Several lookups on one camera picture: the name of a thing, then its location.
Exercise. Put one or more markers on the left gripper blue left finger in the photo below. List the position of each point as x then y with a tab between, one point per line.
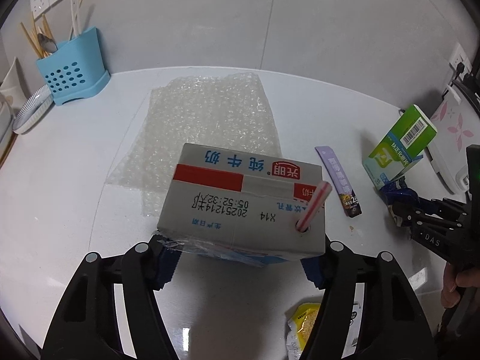
165	261

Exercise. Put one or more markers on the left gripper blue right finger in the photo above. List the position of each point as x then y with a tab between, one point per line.
317	268

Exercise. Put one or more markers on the yellow snack wrapper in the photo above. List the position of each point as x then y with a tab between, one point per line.
300	327

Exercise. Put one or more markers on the purple coffee stick sachet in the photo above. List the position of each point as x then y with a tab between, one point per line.
345	192

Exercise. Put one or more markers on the blue white milk carton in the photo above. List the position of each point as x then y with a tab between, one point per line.
242	207

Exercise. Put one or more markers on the green white box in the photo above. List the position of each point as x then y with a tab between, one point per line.
401	148

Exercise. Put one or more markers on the clear bubble wrap sheet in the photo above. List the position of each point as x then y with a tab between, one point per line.
231	112

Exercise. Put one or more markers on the blue snack bag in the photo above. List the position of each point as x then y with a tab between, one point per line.
401	201

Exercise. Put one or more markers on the person's right hand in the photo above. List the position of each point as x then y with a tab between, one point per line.
453	280

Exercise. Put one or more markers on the white flowered rice cooker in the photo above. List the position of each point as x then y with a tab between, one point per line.
457	123

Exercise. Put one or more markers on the white striped plate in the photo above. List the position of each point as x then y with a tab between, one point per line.
33	110

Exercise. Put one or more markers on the blue utensil holder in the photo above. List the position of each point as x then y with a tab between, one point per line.
76	70

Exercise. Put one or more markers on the wooden chopsticks bundle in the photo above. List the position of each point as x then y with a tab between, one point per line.
41	38

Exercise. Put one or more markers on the right wall socket panel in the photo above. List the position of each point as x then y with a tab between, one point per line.
459	56

